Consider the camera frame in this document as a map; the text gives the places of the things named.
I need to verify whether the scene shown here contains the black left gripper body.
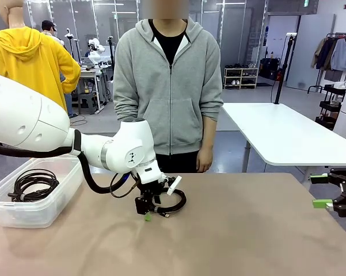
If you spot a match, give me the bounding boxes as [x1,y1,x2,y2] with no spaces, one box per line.
[139,179,170,200]

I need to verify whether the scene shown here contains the black USB cable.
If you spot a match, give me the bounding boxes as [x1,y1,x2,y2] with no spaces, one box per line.
[151,188,188,219]
[13,168,60,201]

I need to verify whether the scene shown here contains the person's left forearm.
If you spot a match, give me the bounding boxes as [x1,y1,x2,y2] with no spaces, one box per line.
[200,116,218,150]

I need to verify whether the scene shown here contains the person's left hand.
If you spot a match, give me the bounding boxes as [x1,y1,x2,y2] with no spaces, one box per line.
[196,145,214,174]

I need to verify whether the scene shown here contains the black trousers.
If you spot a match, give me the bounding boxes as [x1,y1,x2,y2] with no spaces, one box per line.
[155,149,201,174]

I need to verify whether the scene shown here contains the white table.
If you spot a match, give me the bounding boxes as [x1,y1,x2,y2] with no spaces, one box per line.
[220,102,346,190]

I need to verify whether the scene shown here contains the black utility cart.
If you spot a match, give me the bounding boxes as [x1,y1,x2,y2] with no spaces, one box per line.
[314,83,346,131]

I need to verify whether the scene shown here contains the clear plastic storage box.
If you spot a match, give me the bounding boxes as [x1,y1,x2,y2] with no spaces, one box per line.
[0,156,85,229]

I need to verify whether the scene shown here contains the grey zip hoodie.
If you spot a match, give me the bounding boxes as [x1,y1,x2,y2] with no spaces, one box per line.
[113,17,224,156]

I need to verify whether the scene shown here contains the grey step stool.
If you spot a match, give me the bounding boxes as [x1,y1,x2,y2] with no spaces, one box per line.
[77,93,98,115]

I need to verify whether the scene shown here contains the black pole stand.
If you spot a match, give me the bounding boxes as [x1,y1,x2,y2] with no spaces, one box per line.
[272,32,298,105]

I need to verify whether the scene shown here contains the black luggage bag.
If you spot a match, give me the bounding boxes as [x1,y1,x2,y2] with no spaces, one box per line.
[258,57,282,81]

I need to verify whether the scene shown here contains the brown coat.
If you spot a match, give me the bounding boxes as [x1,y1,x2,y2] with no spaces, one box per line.
[310,37,328,70]

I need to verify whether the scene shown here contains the dark navy jacket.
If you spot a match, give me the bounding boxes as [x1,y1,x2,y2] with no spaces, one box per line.
[316,37,338,71]

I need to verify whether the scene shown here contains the light blue-grey jacket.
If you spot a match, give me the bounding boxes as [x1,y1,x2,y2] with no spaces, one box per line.
[330,38,346,72]

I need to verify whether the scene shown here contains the wooden shoe rack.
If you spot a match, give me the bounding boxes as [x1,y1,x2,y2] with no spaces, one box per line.
[223,63,260,90]

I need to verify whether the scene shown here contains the white workbench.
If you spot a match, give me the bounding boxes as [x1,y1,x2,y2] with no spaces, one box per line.
[78,64,115,114]

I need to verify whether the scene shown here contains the black clothes rack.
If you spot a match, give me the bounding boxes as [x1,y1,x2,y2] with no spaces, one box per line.
[307,32,346,94]

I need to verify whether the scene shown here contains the black t-shirt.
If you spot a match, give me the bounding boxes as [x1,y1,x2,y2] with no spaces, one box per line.
[149,18,189,66]

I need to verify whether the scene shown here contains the black tripod with sensor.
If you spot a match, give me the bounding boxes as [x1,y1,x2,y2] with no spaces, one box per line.
[64,28,83,63]

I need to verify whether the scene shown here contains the yellow hoodie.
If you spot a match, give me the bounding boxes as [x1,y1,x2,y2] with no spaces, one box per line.
[0,26,82,113]

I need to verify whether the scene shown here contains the person's blurred head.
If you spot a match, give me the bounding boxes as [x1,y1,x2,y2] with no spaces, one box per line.
[139,0,189,20]

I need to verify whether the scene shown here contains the man in dark cap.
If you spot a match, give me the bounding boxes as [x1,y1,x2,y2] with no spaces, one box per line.
[41,20,76,119]

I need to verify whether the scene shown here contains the beige display mannequin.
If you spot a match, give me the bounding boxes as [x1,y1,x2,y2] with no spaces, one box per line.
[0,0,25,29]

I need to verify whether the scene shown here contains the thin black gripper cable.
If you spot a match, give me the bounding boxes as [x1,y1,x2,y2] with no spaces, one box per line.
[109,171,142,199]

